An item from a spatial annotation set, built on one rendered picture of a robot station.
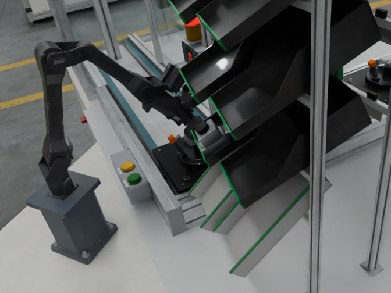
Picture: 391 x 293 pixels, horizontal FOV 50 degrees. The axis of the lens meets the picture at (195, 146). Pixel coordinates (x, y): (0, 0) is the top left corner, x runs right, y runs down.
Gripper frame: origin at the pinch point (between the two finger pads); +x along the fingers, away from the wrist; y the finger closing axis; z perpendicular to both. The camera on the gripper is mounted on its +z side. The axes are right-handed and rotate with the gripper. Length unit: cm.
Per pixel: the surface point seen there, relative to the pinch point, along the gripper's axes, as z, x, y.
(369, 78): 47, 49, 2
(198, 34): 20.9, -8.5, 16.7
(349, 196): 11.5, 37.2, -30.6
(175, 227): -25.4, 4.0, -17.3
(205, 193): -11.0, 0.8, -21.2
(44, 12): -73, 65, 530
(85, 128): -89, 69, 209
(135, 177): -24.0, -5.1, 0.9
